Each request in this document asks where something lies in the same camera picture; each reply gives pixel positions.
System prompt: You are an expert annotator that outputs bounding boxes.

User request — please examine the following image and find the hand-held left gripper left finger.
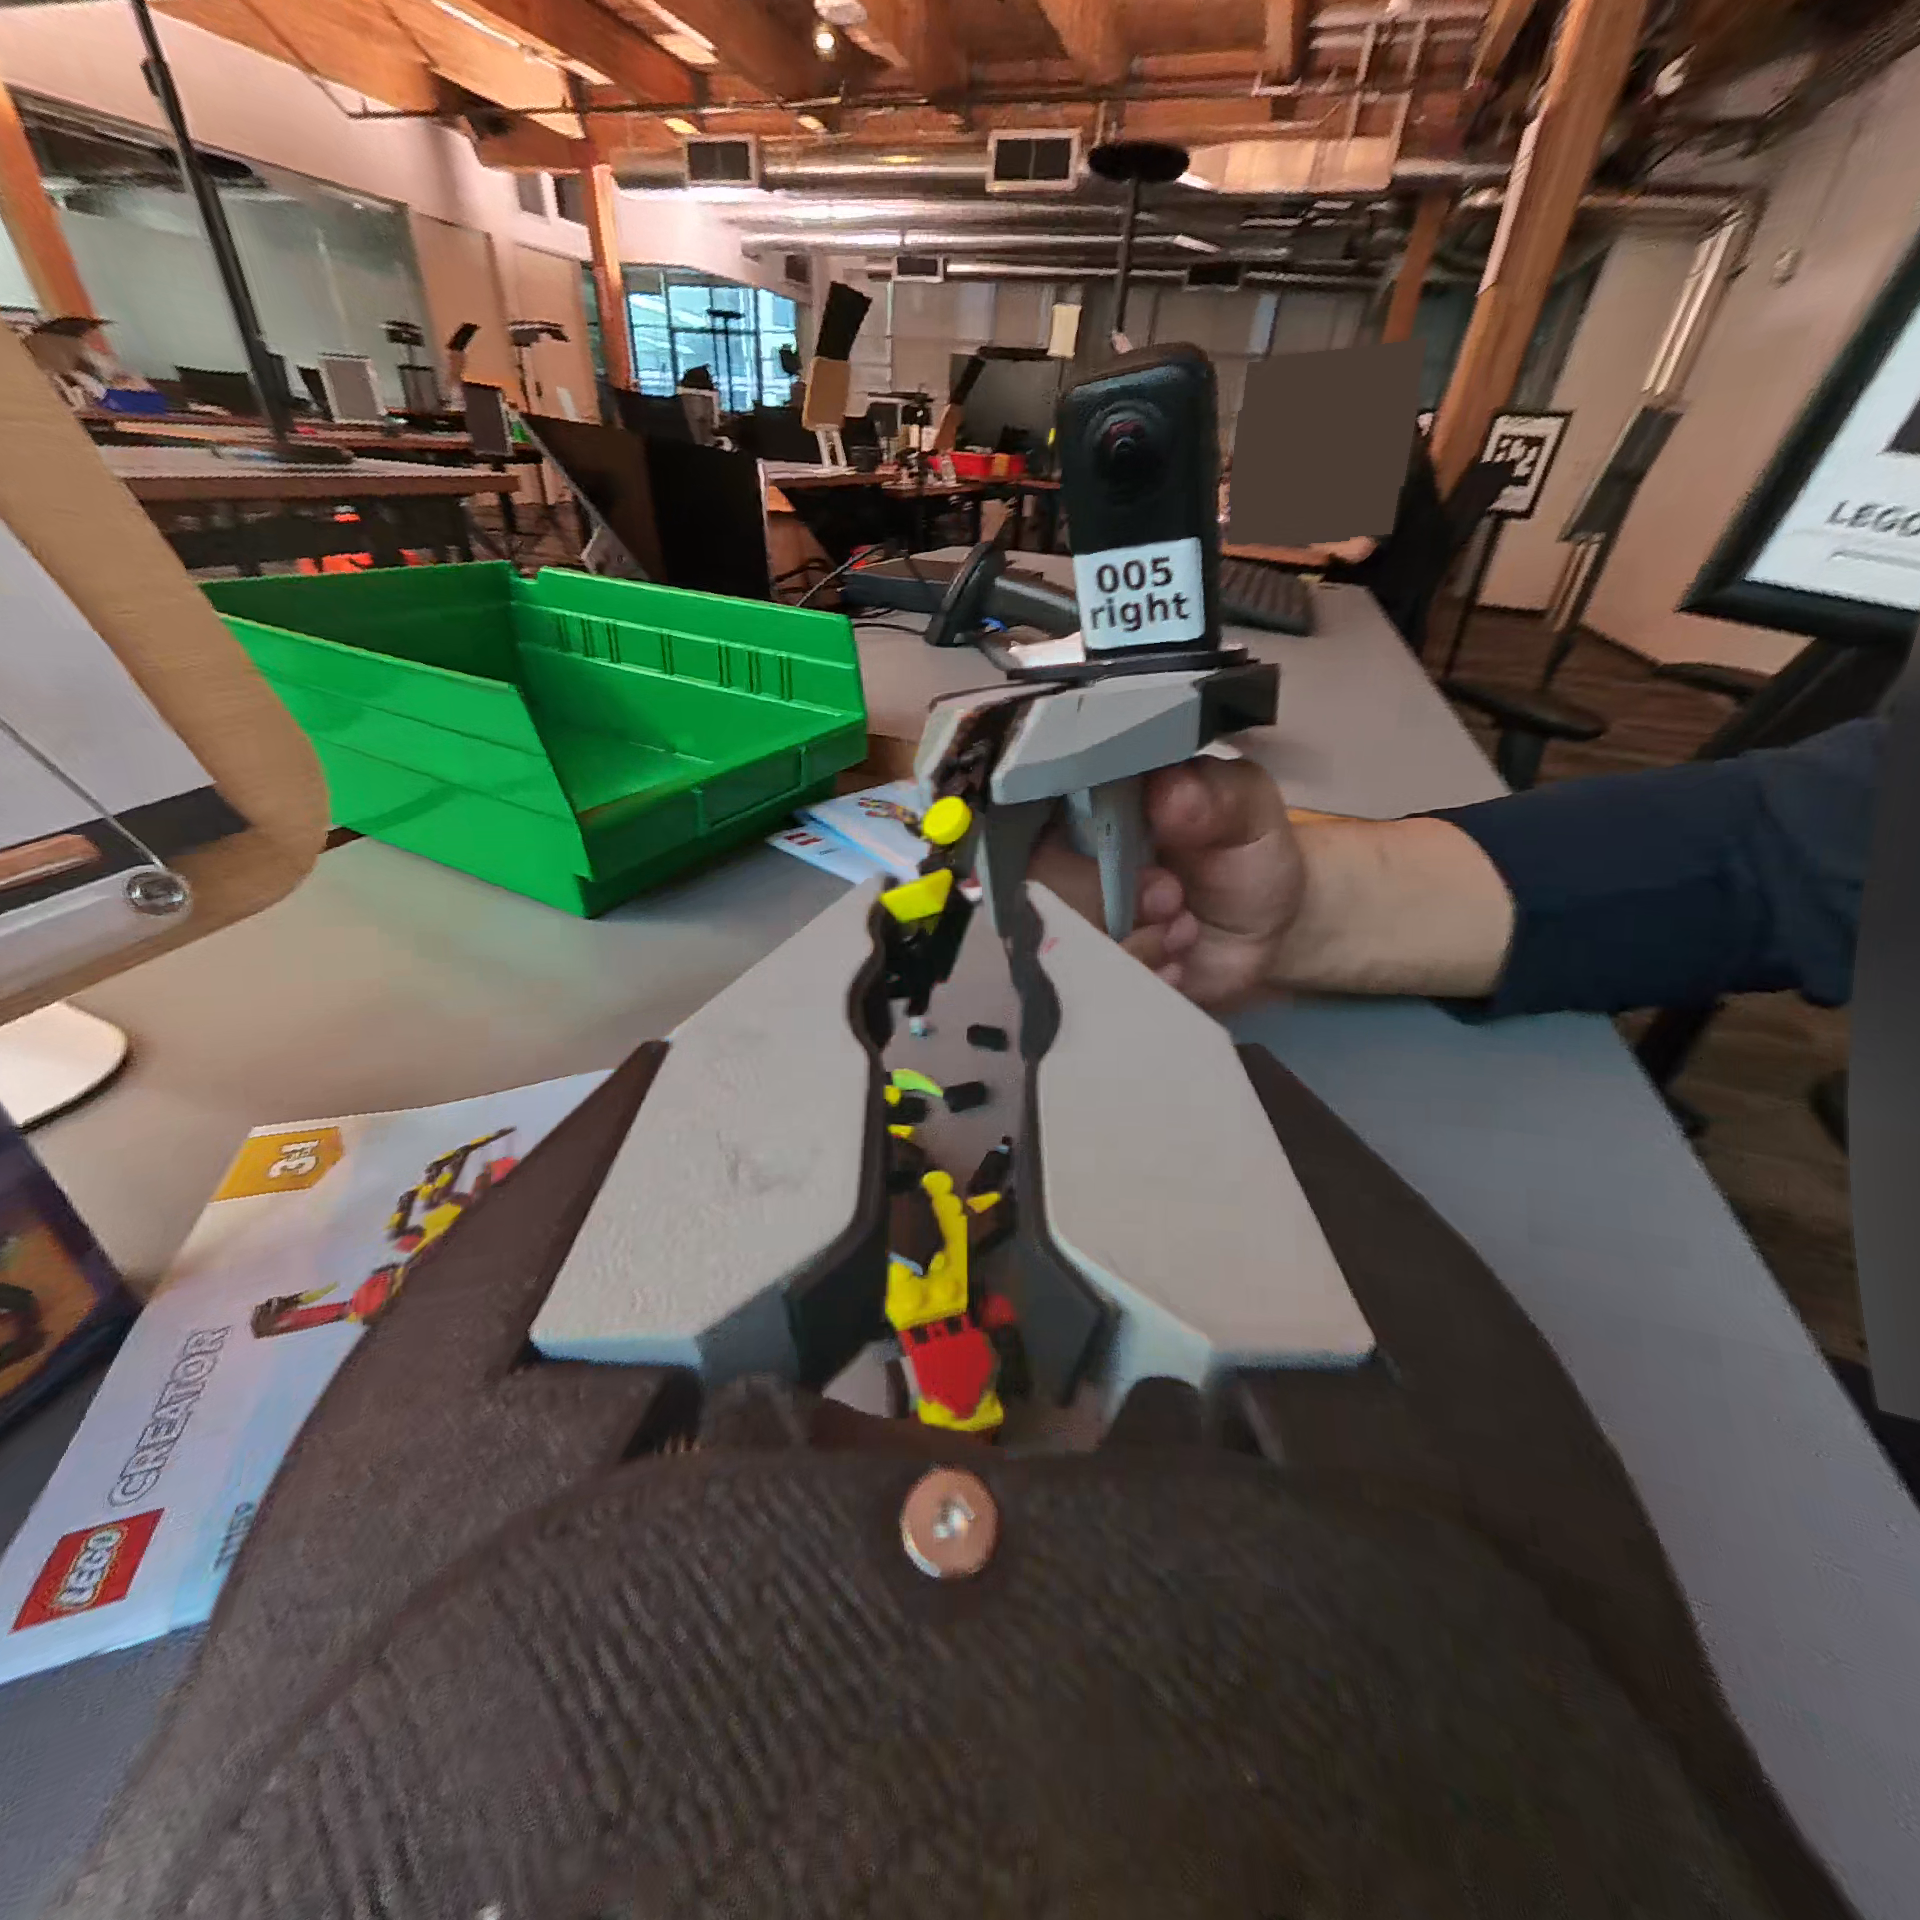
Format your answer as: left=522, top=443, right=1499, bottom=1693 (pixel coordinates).
left=526, top=881, right=909, bottom=1388

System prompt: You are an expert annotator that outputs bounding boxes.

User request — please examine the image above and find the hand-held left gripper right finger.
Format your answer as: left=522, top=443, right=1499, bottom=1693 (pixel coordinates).
left=999, top=881, right=1380, bottom=1410

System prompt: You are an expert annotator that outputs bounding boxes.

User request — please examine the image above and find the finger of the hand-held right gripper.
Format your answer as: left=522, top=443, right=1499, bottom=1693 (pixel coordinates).
left=967, top=675, right=1205, bottom=932
left=910, top=682, right=1029, bottom=820

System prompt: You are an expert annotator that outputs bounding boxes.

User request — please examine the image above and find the black yellow toy brick figure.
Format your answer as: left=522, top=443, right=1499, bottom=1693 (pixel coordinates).
left=874, top=794, right=980, bottom=1040

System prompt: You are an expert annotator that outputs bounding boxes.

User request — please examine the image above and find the person's right forearm dark sleeve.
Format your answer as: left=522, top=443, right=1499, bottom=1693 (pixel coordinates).
left=1287, top=716, right=1896, bottom=1025

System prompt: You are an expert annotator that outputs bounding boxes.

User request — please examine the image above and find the purple toy set box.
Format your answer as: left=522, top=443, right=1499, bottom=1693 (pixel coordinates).
left=0, top=1107, right=146, bottom=1432

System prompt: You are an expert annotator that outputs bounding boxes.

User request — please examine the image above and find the person's right hand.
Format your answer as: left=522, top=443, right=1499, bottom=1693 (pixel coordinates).
left=1031, top=755, right=1310, bottom=1009

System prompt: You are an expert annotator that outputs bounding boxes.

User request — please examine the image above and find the white folded instruction sheet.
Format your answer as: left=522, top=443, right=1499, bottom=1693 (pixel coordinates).
left=766, top=780, right=936, bottom=886

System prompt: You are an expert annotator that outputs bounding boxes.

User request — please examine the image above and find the black keyboard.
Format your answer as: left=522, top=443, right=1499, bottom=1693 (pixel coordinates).
left=1215, top=558, right=1322, bottom=634

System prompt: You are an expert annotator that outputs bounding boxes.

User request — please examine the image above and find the yellow red toy brick model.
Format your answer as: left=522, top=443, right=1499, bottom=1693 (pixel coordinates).
left=877, top=1168, right=1024, bottom=1437

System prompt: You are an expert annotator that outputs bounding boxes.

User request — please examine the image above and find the green plastic bin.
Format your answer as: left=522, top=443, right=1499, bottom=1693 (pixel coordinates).
left=200, top=561, right=874, bottom=917

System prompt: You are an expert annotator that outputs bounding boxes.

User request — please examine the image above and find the black white tag sign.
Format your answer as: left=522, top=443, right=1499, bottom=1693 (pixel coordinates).
left=1479, top=409, right=1572, bottom=521

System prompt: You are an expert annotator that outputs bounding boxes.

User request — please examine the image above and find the toy brick instruction booklet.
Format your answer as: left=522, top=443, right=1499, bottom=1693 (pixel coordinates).
left=0, top=1072, right=617, bottom=1685

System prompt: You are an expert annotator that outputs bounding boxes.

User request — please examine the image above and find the white round stand base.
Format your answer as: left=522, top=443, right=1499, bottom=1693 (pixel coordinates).
left=0, top=997, right=132, bottom=1129

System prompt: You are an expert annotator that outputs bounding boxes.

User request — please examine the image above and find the wooden work table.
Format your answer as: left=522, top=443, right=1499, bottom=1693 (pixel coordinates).
left=89, top=412, right=526, bottom=577

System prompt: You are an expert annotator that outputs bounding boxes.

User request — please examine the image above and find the black framed monitor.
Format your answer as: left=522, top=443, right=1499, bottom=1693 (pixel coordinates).
left=1676, top=267, right=1920, bottom=649

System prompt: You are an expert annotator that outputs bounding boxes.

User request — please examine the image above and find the person's dark clothing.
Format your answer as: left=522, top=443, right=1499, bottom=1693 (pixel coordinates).
left=1848, top=601, right=1920, bottom=1420

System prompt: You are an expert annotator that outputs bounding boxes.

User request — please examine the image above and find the brown board stand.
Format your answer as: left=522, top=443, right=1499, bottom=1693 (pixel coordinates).
left=0, top=322, right=333, bottom=985

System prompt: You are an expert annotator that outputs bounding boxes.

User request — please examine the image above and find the black slanted pole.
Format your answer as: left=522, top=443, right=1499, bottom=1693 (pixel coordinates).
left=129, top=0, right=356, bottom=464

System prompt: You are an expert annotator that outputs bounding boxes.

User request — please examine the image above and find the black ceiling pole mount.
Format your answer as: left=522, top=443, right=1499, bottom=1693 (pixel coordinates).
left=1085, top=140, right=1192, bottom=361

